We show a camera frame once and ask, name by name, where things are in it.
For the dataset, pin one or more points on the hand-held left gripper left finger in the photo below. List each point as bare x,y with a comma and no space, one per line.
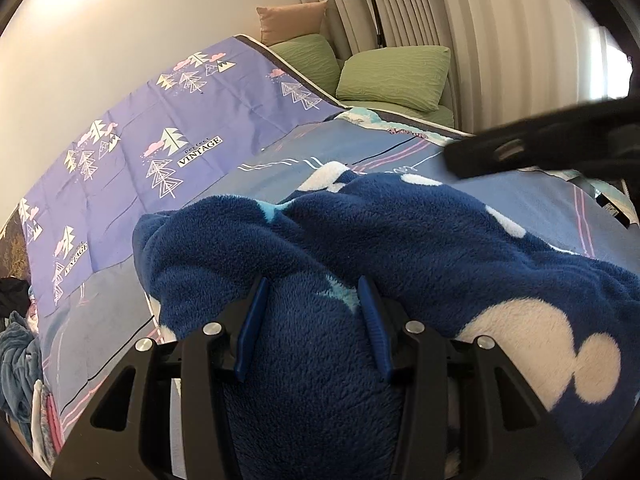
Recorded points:
250,330

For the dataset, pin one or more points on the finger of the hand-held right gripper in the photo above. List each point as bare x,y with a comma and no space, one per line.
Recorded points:
530,142

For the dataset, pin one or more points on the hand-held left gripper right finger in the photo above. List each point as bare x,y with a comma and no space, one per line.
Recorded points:
375,330

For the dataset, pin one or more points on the blue fleece garment with stars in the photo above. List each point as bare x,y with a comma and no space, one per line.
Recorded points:
400,240

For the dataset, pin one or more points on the green pillow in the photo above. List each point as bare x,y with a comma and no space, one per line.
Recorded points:
302,60
395,77

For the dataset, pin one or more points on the beige curtain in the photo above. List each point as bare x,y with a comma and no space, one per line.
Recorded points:
415,5

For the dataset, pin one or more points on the pink striped cloth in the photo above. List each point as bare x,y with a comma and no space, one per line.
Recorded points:
46,420

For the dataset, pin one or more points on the purple printed blanket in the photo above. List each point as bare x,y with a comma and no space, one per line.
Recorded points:
200,110

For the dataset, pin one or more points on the light blue fleece cloth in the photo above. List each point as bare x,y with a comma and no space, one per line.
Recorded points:
17,360

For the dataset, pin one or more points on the dark cloth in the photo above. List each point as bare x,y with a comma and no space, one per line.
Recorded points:
12,297

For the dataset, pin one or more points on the brown patterned cloth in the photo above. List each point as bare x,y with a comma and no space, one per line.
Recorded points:
14,250

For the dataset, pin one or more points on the tan pillow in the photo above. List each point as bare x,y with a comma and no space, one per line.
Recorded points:
290,20

